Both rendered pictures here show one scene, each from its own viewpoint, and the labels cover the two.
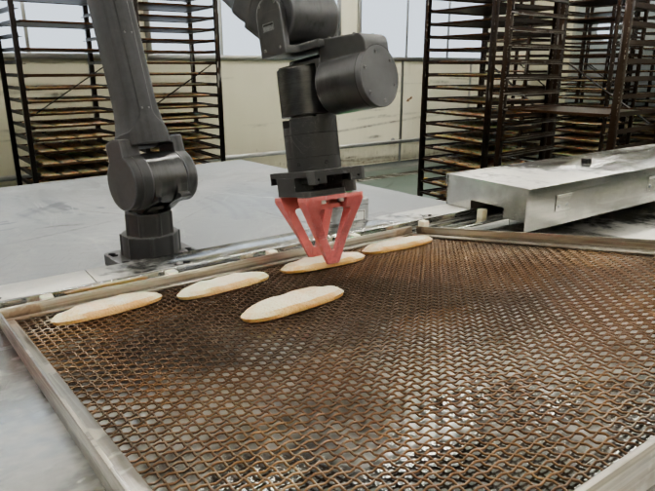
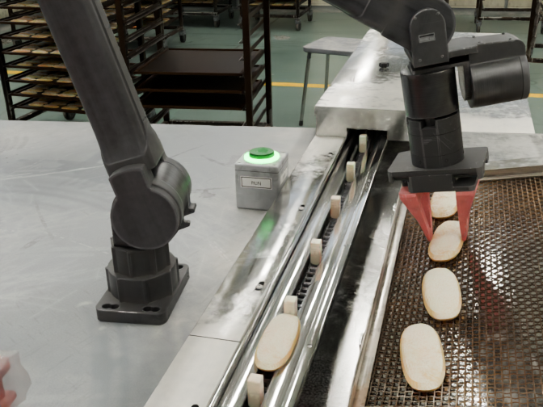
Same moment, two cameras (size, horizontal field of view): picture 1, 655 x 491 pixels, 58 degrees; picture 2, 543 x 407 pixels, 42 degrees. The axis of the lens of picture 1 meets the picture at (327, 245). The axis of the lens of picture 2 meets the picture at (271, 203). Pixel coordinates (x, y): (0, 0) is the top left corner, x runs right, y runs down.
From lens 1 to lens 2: 0.67 m
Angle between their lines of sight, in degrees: 37
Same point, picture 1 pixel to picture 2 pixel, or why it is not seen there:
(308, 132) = (454, 128)
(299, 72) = (447, 75)
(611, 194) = not seen: hidden behind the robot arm
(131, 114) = (139, 132)
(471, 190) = (347, 119)
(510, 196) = (393, 119)
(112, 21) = (95, 18)
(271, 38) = (430, 48)
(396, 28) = not seen: outside the picture
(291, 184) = (445, 180)
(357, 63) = (524, 67)
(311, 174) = (481, 169)
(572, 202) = not seen: hidden behind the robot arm
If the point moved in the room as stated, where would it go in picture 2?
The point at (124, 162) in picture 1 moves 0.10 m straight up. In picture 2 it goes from (153, 193) to (145, 103)
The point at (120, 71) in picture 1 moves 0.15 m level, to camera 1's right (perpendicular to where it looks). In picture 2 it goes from (116, 81) to (230, 58)
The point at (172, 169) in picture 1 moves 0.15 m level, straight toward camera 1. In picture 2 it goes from (183, 184) to (288, 214)
